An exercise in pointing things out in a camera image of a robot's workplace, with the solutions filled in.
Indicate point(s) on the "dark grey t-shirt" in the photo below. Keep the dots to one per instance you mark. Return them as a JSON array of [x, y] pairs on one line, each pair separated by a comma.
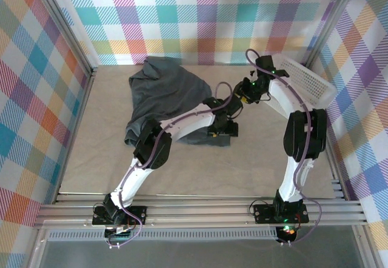
[[169, 92]]

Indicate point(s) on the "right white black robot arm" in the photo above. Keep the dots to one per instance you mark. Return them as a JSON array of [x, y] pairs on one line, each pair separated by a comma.
[[306, 134]]

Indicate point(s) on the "white perforated plastic basket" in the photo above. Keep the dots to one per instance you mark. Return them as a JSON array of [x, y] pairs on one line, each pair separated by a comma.
[[306, 80]]

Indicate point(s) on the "small controller board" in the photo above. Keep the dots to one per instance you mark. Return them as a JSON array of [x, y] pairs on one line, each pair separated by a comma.
[[288, 231], [119, 234]]

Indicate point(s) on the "grey lower shelf panel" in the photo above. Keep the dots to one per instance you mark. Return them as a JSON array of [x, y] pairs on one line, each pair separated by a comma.
[[197, 254]]

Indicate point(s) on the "aluminium mounting rail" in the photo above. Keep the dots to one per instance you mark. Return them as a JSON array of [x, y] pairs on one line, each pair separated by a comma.
[[197, 213]]

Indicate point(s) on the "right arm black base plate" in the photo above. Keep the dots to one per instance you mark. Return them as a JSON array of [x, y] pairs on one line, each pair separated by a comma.
[[263, 212]]

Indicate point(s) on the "aluminium frame post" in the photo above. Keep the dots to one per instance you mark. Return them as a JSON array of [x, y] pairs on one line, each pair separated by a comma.
[[65, 28], [330, 19]]

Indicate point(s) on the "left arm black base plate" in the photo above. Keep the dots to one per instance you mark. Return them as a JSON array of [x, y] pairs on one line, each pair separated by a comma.
[[138, 213]]

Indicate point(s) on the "aluminium side rail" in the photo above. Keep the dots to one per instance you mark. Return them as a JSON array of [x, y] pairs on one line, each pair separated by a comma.
[[75, 134], [335, 171]]

